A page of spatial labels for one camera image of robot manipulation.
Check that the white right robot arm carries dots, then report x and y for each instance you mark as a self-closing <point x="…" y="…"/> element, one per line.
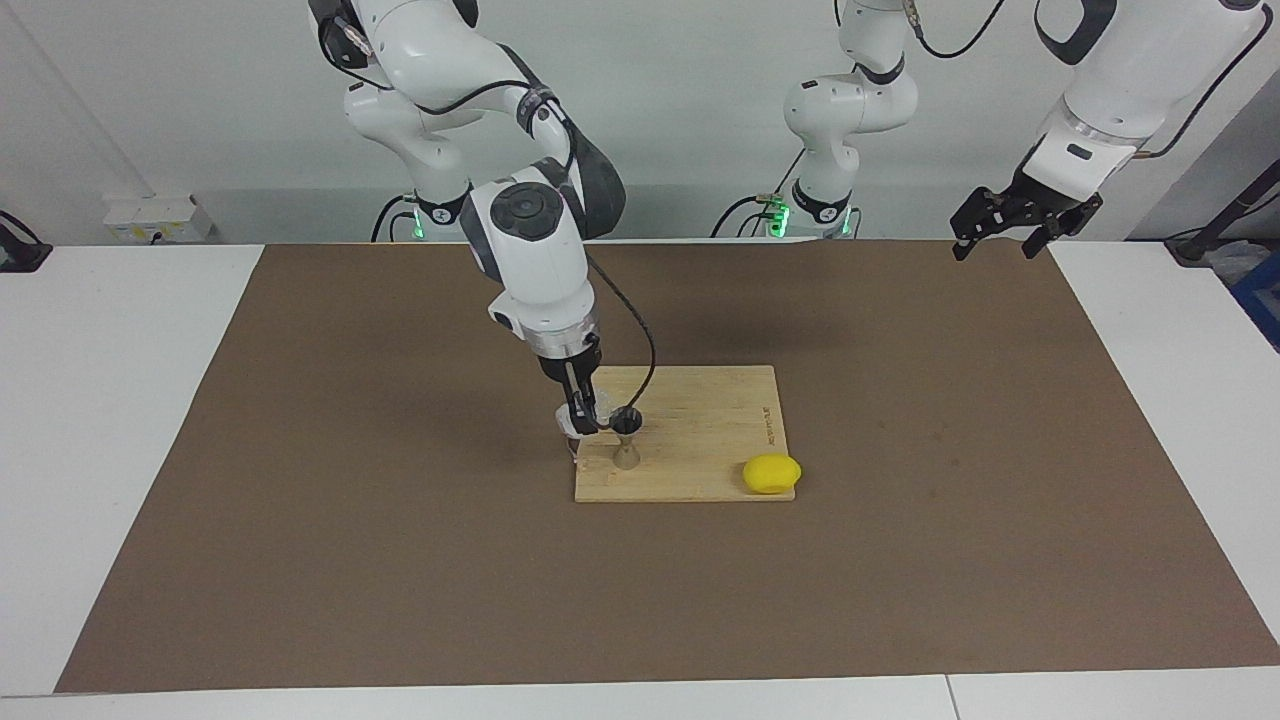
<point x="530" y="250"/>

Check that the black tripod stand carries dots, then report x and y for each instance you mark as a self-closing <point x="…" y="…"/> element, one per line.
<point x="1195" y="245"/>

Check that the yellow lemon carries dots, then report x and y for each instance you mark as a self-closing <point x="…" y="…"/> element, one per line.
<point x="772" y="474"/>

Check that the bamboo cutting board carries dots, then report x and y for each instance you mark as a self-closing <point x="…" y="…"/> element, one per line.
<point x="700" y="440"/>

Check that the small clear glass cup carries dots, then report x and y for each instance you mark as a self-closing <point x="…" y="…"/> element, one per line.
<point x="563" y="426"/>

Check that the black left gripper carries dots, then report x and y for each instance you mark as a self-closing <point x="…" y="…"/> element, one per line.
<point x="1045" y="205"/>

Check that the steel double jigger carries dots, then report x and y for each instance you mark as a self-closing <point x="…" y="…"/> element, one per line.
<point x="626" y="455"/>

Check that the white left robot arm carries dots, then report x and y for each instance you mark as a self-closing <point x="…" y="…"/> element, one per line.
<point x="1130" y="80"/>

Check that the black clamp stand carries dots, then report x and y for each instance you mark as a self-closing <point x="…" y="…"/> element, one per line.
<point x="20" y="255"/>

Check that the white wall power outlet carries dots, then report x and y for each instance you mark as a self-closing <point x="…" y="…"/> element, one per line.
<point x="160" y="218"/>

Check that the brown table mat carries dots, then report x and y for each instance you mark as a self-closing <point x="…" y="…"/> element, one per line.
<point x="400" y="600"/>

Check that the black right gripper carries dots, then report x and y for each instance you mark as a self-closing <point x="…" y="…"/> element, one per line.
<point x="570" y="352"/>

